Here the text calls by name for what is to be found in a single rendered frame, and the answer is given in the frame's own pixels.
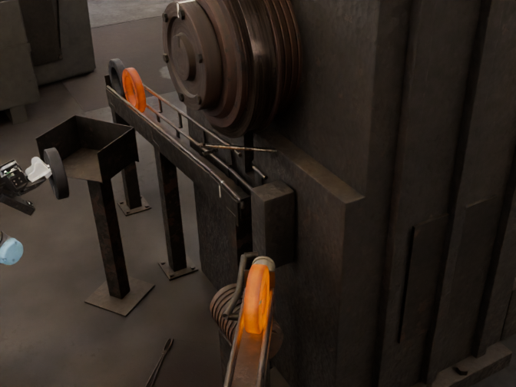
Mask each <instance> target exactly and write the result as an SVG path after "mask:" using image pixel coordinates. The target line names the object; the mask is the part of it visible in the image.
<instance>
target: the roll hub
mask: <svg viewBox="0 0 516 387"><path fill-rule="evenodd" d="M184 1H189V0H180V1H175V2H171V3H169V4H168V5H167V7H166V9H165V11H164V12H165V13H166V14H167V17H168V21H167V22H164V21H163V23H162V37H163V46H164V54H167V55H168V58H169V61H168V62H167V68H168V71H169V73H170V77H171V80H172V82H173V84H174V87H175V89H176V91H177V93H178V95H179V93H182V94H183V95H184V104H185V105H186V106H187V107H188V108H189V109H191V110H192V111H199V110H203V109H206V108H211V107H213V106H215V105H216V104H217V102H218V101H219V99H220V96H221V93H222V88H223V65H222V58H221V53H220V47H219V43H218V40H217V36H216V33H215V31H214V28H213V25H212V23H211V21H210V19H209V17H208V15H207V13H206V12H205V11H204V9H203V8H202V6H201V5H200V4H199V3H198V2H196V1H192V2H184ZM178 2H184V3H178ZM177 4H178V5H179V9H182V10H183V11H184V19H183V20H181V19H179V18H178V13H177ZM198 52H199V53H200V54H201V55H202V59H203V60H202V63H198V62H197V59H196V53H198ZM196 95H199V96H200V98H201V104H199V105H198V104H197V103H196V101H195V96H196Z"/></svg>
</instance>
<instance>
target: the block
mask: <svg viewBox="0 0 516 387"><path fill-rule="evenodd" d="M251 209H252V231H253V252H258V256H268V257H269V258H270V259H272V260H273V262H274V263H275V266H276V267H275V268H278V267H280V266H284V265H286V264H288V263H291V262H292V261H294V250H295V193H294V191H293V189H291V188H290V187H289V186H288V185H287V184H285V183H284V182H283V181H282V180H277V181H274V182H271V183H268V184H264V185H262V186H258V187H254V188H253V189H252V190H251Z"/></svg>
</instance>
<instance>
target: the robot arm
mask: <svg viewBox="0 0 516 387"><path fill-rule="evenodd" d="M10 162H11V163H10ZM8 163H10V164H8ZM6 164H8V165H6ZM5 165H6V166H5ZM3 166H4V167H3ZM51 175H52V172H51V168H50V167H49V165H47V164H45V163H44V162H43V161H42V160H41V159H40V158H39V157H33V158H32V159H31V166H30V167H29V168H27V169H26V170H25V173H23V172H22V169H21V167H20V166H19V164H17V162H16V161H15V160H14V159H13V160H10V161H9V162H7V163H5V164H3V165H1V166H0V202H1V203H4V204H6V205H8V206H10V207H13V208H15V209H16V210H20V211H21V212H23V213H26V214H28V215H30V216H31V215H32V214H33V213H34V212H35V206H34V204H33V203H32V202H31V201H29V200H25V199H23V198H21V197H19V196H21V195H22V194H26V193H27V192H29V191H31V190H34V189H35V188H37V187H39V186H40V185H41V184H43V183H44V182H45V181H46V180H47V179H48V178H49V177H50V176H51ZM29 181H30V182H29ZM22 254H23V246H22V244H21V243H20V242H19V241H17V240H16V239H15V238H11V237H10V236H8V235H7V234H5V233H3V232H2V231H1V230H0V263H4V264H6V265H12V264H14V263H17V262H18V261H19V259H21V257H22Z"/></svg>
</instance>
